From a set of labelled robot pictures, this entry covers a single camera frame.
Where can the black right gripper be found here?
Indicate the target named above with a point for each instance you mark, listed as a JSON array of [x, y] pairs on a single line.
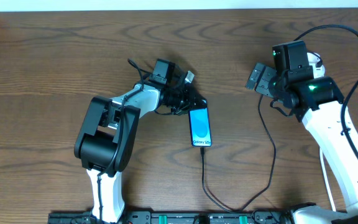
[[266, 81]]

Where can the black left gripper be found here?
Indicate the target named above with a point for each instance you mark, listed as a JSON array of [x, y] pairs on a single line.
[[190, 99]]

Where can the blue Galaxy smartphone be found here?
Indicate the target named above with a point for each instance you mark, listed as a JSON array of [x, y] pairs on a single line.
[[200, 128]]

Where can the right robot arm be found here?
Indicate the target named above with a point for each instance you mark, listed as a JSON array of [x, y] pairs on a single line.
[[317, 102]]

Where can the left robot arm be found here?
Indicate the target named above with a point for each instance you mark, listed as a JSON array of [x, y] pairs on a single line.
[[106, 139]]

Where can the white power strip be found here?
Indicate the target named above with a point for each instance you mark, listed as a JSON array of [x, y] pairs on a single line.
[[317, 63]]

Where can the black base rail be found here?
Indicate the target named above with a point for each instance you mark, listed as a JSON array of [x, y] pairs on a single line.
[[144, 217]]

